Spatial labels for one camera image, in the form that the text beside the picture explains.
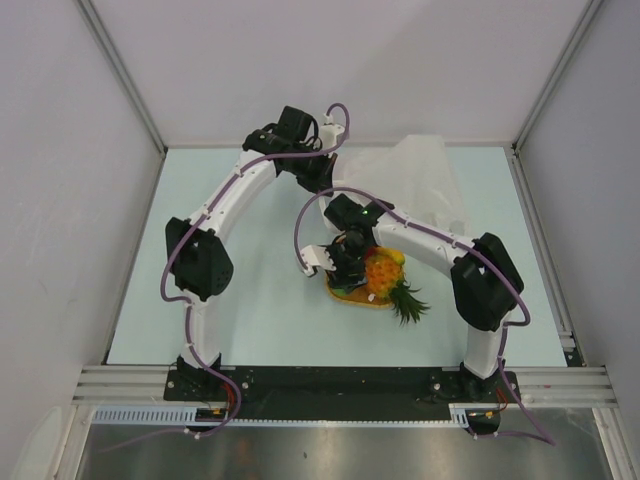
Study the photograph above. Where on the right aluminium corner post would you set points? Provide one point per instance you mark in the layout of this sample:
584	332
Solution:
560	68

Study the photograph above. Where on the aluminium corner post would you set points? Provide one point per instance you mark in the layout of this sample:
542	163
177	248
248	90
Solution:
117	66
560	68

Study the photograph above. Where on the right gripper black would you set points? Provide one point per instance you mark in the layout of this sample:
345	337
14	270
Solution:
340	278

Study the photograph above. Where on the white plastic bag lemon print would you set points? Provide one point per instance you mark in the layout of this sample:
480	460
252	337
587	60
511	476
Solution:
415	175

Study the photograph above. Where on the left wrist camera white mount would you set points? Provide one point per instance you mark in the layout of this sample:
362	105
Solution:
330	133

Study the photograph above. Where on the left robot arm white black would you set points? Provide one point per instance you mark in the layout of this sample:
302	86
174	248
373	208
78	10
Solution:
198	267

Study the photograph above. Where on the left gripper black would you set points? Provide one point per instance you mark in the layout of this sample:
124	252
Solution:
323	178

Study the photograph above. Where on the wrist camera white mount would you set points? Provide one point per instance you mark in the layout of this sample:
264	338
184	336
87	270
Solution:
315	258
330	133

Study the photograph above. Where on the aluminium front rail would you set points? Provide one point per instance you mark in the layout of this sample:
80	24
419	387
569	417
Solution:
542	387

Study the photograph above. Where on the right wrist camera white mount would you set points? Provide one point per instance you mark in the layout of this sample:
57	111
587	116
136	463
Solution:
315	258

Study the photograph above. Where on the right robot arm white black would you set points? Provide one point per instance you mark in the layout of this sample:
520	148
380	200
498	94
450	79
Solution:
485	282

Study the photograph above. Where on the left aluminium corner post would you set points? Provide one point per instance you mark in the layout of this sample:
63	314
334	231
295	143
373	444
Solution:
117	66

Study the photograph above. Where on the white slotted cable duct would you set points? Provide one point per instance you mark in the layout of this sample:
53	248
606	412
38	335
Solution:
204	418

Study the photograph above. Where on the fake pineapple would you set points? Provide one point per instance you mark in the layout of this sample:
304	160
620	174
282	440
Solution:
406	307

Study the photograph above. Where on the fake mango yellow green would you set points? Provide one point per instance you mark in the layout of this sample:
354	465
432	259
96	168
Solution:
396	255

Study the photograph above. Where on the woven bamboo tray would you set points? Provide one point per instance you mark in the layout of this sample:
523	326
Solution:
373	294

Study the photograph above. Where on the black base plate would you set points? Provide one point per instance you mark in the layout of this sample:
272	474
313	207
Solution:
361	394

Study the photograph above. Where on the right aluminium side rail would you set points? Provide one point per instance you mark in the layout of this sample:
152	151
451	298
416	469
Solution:
564	325

